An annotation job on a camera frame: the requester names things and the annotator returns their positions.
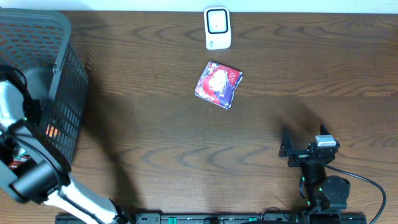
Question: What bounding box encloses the purple red snack packet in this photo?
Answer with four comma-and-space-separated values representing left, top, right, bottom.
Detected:
195, 61, 243, 110

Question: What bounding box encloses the red white snack bar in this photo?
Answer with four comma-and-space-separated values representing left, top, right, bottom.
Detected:
7, 147, 30, 169

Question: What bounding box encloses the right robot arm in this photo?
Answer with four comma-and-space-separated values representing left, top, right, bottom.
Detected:
279, 125, 351, 223

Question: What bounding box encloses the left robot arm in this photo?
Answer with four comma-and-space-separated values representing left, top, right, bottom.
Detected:
1, 65, 136, 223

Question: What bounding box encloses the white barcode scanner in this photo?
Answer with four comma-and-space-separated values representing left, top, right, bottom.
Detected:
203, 7, 232, 50

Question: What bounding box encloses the grey plastic mesh basket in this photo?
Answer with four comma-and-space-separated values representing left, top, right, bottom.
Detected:
1, 9, 89, 166

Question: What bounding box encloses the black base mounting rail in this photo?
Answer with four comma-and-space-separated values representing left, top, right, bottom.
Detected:
55, 212, 368, 224

